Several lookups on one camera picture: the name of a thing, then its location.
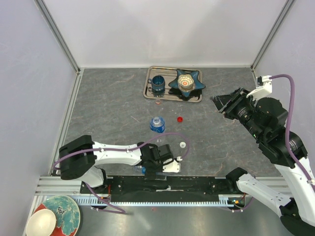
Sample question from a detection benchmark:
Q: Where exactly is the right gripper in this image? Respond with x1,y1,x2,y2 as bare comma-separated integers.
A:
210,85,265,140

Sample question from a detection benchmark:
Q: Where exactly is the labelled clear water bottle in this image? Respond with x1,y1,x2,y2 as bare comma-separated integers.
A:
150,116,165,133

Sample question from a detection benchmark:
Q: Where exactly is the blue tinted plastic bottle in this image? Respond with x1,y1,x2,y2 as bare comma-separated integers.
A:
134,166,167,181

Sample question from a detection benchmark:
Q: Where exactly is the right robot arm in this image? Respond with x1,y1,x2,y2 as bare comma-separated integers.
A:
211,88,315,236

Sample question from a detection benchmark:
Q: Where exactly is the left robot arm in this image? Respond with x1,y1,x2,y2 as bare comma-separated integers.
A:
57,135,181,193

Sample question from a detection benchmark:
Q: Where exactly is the blue star-shaped plate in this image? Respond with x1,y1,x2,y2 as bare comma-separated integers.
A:
168,69,206,98

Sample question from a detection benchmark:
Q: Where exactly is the patterned small bowl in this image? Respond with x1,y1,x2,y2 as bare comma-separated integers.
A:
177,74,194,90

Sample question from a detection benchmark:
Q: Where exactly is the metal tray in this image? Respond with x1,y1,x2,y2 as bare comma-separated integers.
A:
143,66,202,103

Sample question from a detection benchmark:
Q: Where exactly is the blue ceramic cup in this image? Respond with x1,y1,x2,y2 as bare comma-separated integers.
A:
148,75,165,93

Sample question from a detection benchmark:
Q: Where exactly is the red floral plate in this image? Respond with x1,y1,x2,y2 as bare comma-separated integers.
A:
34,195,81,236

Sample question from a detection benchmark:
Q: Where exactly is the white bowl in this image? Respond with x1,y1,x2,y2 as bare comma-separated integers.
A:
26,209,57,236

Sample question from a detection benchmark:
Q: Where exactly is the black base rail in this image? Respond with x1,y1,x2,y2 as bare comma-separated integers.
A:
93,176,237,203

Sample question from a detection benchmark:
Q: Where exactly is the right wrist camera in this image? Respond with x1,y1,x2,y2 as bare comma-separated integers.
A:
246,75,272,100

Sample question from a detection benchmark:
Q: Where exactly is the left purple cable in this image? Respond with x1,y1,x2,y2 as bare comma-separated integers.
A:
51,132,191,214

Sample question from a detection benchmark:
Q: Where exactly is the purple cable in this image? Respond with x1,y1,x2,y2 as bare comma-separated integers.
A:
51,132,191,214
269,73,315,191

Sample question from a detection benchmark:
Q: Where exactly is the white cable duct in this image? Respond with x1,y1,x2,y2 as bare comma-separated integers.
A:
71,194,242,207

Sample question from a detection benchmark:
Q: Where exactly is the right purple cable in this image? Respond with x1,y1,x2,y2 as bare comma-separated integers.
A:
269,73,315,191

